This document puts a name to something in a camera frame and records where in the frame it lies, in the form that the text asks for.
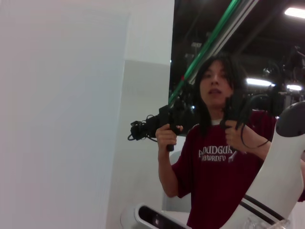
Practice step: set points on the person right hand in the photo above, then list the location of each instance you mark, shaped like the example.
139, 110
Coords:
164, 137

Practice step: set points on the person left hand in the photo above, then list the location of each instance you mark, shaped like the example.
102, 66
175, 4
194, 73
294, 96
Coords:
234, 138

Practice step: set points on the clear white glasses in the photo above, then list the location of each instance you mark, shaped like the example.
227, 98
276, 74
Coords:
281, 223

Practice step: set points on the person left forearm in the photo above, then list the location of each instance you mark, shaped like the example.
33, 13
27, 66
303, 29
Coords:
255, 143

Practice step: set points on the person right forearm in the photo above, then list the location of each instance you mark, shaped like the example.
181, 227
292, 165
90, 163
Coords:
169, 171

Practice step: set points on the person in maroon shirt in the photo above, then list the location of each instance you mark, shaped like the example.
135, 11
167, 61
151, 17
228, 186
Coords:
209, 186

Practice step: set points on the ceiling light panel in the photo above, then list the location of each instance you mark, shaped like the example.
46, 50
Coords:
295, 11
259, 82

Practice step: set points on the black background machine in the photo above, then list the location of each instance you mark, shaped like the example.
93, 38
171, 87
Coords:
290, 90

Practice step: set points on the green white striped beam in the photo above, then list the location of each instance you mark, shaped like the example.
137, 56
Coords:
214, 31

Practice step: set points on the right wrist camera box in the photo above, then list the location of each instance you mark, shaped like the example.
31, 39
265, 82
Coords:
133, 217

